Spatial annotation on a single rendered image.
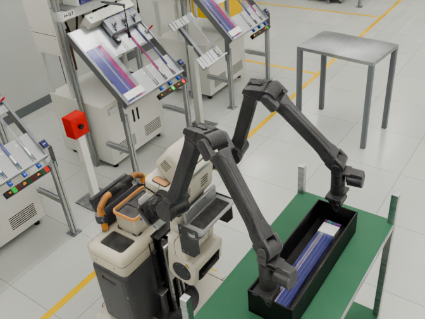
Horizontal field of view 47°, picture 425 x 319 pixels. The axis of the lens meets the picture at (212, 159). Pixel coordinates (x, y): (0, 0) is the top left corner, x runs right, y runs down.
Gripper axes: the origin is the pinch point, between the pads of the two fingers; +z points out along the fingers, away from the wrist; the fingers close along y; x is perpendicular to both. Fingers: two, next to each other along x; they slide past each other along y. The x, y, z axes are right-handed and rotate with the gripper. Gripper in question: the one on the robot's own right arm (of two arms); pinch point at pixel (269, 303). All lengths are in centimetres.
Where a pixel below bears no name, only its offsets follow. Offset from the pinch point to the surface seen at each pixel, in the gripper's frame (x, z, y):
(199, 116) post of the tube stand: 203, 84, 221
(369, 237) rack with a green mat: -15, 9, 57
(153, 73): 204, 19, 170
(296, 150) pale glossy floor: 106, 100, 230
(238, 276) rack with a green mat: 20.1, 8.4, 11.5
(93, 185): 211, 83, 91
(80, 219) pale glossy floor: 207, 99, 69
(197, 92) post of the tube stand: 202, 59, 221
